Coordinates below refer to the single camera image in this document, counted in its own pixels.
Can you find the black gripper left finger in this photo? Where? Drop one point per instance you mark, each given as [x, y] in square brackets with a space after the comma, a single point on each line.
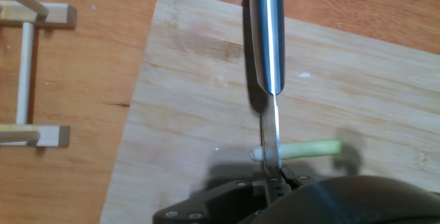
[223, 203]

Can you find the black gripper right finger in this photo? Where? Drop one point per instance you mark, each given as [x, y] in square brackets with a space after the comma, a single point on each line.
[294, 177]

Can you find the green garlic stalk piece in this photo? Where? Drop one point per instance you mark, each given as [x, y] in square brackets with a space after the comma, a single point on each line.
[309, 148]

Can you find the steel cleaver knife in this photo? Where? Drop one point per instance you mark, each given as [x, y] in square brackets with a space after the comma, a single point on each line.
[266, 28]

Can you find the light wooden cutting board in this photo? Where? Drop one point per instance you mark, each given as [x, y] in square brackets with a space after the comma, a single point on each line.
[192, 114]

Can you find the large reddish wooden board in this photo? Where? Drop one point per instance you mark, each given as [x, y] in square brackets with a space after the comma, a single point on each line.
[86, 79]

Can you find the wooden peg dish rack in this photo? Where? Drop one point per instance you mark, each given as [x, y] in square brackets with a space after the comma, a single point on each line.
[25, 73]

